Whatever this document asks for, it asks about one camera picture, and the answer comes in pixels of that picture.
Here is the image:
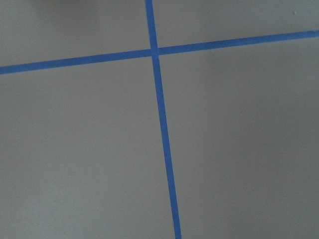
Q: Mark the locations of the blue tape grid lines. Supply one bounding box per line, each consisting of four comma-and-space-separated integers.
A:
0, 0, 319, 239

